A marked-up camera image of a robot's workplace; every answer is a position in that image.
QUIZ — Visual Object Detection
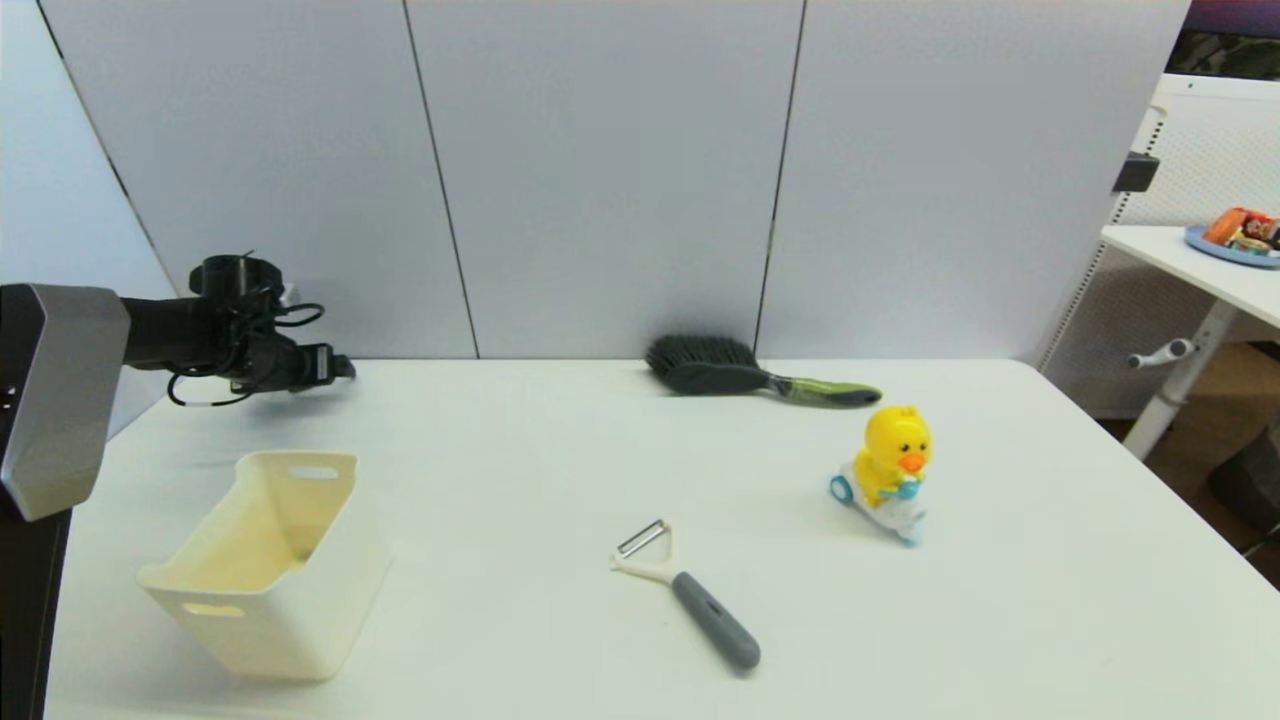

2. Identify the blue plate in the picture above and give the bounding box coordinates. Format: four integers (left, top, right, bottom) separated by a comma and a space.
1184, 226, 1280, 272

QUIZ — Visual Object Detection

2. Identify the black brush green handle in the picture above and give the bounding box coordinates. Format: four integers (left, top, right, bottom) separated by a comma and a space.
645, 335, 883, 410

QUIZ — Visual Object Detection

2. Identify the toy food pile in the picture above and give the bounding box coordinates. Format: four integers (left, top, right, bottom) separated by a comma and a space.
1202, 208, 1280, 257

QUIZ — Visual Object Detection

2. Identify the white pegboard panel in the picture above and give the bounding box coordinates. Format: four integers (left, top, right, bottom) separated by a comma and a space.
1035, 75, 1280, 421

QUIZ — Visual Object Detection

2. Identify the white side table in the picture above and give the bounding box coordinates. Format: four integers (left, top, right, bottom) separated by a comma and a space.
1100, 226, 1280, 461

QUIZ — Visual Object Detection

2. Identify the grey table crank handle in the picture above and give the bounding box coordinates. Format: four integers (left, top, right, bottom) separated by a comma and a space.
1128, 340, 1197, 371

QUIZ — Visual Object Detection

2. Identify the white peeler grey handle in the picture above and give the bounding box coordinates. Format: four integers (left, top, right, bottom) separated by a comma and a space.
611, 519, 762, 672

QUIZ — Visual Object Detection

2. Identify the yellow duck scooter toy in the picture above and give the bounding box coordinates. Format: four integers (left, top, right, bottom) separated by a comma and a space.
828, 404, 933, 547

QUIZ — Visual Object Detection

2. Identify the cream plastic storage bin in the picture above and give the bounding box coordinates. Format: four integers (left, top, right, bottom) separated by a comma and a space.
137, 450, 393, 683

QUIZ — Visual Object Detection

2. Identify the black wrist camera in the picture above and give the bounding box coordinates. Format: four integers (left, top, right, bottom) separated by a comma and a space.
189, 254, 287, 303

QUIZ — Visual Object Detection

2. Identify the black panel clamp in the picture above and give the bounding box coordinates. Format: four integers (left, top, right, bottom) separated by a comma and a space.
1111, 155, 1158, 196

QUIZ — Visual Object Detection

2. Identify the black floor object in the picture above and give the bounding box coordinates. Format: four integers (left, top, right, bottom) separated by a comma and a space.
1207, 425, 1280, 541

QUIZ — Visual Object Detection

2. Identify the brown cardboard box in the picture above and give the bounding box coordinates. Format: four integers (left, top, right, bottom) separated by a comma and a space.
1180, 343, 1280, 431

